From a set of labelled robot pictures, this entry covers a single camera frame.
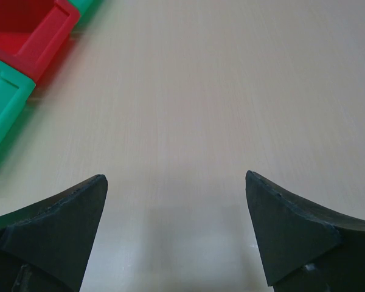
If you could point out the far green plastic bin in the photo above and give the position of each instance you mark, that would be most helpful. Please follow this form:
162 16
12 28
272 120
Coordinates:
85 6

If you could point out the red plastic bin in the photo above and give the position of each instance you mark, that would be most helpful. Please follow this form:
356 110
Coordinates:
32 32

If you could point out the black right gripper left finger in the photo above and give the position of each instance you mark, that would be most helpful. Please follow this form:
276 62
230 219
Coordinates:
46 246

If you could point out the green plastic bin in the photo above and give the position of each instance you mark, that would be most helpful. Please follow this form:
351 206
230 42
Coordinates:
85 6
15 89

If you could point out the near green plastic bin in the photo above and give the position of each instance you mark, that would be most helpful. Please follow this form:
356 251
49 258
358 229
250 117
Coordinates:
15 89

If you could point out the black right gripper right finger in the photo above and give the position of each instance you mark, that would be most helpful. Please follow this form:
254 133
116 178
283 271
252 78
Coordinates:
304 246

